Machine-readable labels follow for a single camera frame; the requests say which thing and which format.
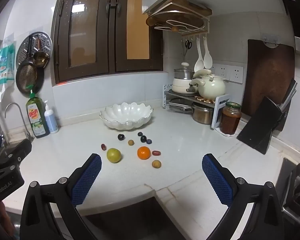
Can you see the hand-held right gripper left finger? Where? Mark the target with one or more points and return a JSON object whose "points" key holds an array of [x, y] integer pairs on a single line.
{"points": [[87, 180]]}

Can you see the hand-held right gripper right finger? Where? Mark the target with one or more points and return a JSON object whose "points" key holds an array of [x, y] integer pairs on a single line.
{"points": [[218, 180]]}

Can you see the green plum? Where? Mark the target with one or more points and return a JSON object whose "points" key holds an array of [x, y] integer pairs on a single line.
{"points": [[114, 155]]}

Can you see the red date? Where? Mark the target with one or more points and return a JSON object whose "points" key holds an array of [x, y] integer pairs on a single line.
{"points": [[103, 146], [156, 152]]}

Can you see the dark cherry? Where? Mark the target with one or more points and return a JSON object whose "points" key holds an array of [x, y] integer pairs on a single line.
{"points": [[121, 137]]}

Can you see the yellow-brown longan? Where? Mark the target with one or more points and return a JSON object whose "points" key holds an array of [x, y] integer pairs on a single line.
{"points": [[156, 164], [131, 142]]}

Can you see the orange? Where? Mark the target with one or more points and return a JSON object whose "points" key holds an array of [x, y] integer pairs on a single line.
{"points": [[143, 152]]}

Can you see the black plum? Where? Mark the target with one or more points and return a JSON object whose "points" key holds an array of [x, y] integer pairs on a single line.
{"points": [[143, 138]]}

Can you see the blueberry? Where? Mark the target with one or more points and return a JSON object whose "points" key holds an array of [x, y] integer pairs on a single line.
{"points": [[149, 141], [140, 134]]}

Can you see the white scalloped bowl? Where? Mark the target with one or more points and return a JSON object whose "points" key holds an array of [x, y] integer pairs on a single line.
{"points": [[126, 115]]}

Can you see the person's left hand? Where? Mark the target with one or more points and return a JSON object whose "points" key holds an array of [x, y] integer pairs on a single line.
{"points": [[1, 217]]}

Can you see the chrome faucet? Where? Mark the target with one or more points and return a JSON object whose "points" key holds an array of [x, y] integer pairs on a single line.
{"points": [[22, 116]]}

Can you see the green dish soap bottle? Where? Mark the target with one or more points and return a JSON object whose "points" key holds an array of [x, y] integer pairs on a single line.
{"points": [[36, 120]]}

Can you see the white blue pump bottle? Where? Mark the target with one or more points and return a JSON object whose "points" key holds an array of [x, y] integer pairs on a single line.
{"points": [[51, 121]]}

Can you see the white jar coaster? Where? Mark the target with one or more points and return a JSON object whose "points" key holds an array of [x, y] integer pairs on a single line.
{"points": [[226, 134]]}

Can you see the jar of red sauce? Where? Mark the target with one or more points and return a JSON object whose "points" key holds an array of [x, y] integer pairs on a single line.
{"points": [[230, 120]]}

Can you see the white metal shelf rack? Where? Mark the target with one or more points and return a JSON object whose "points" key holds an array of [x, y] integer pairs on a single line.
{"points": [[218, 115]]}

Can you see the stainless steel pot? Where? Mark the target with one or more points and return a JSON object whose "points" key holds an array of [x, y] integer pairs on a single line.
{"points": [[202, 115]]}

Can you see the black knife block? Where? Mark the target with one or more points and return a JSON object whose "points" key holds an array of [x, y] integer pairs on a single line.
{"points": [[261, 127]]}

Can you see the speckled frying pan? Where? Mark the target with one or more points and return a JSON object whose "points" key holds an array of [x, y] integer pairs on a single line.
{"points": [[26, 77]]}

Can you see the black frying pan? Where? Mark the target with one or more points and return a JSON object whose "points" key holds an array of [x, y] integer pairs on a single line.
{"points": [[40, 81]]}

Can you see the gas stove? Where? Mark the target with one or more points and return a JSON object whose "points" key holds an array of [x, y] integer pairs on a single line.
{"points": [[295, 187]]}

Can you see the teal plastic package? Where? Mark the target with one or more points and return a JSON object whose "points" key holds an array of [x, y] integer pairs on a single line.
{"points": [[0, 65]]}

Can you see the wooden bead trivet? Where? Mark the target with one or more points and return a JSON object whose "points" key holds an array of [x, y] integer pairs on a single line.
{"points": [[202, 99]]}

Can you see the glass pan lid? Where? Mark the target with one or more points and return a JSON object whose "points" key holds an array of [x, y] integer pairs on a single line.
{"points": [[178, 103]]}

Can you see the cream ceramic pot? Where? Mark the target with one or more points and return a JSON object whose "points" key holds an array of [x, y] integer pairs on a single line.
{"points": [[212, 86]]}

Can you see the brass ladle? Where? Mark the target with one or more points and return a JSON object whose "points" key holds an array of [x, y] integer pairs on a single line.
{"points": [[41, 58]]}

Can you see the white power outlet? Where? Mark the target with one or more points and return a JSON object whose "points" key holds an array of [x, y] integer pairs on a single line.
{"points": [[230, 73]]}

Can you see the steel steamer pot with lid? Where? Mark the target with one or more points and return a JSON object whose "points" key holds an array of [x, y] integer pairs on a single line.
{"points": [[183, 74]]}

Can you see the knives in block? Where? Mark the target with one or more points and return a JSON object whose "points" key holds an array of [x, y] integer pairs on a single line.
{"points": [[288, 92]]}

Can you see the round metal steamer plate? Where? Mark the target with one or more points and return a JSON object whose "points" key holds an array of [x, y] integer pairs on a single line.
{"points": [[45, 40]]}

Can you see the large brown cutting board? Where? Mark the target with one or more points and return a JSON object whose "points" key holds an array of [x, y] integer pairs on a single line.
{"points": [[270, 75]]}

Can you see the white rice spoon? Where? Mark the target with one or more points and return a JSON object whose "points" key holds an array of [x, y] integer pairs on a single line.
{"points": [[198, 61], [208, 58]]}

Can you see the black scissors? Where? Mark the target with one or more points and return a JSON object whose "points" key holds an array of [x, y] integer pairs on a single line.
{"points": [[188, 44]]}

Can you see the brown wooden window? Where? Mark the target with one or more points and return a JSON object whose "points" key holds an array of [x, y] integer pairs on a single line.
{"points": [[90, 30]]}

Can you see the round wooden board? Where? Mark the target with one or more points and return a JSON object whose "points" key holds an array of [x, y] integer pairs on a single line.
{"points": [[165, 18]]}

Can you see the wooden board in rack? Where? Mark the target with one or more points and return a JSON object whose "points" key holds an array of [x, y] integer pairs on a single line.
{"points": [[187, 2]]}

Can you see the white wall hook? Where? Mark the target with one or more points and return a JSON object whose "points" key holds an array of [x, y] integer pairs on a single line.
{"points": [[270, 39]]}

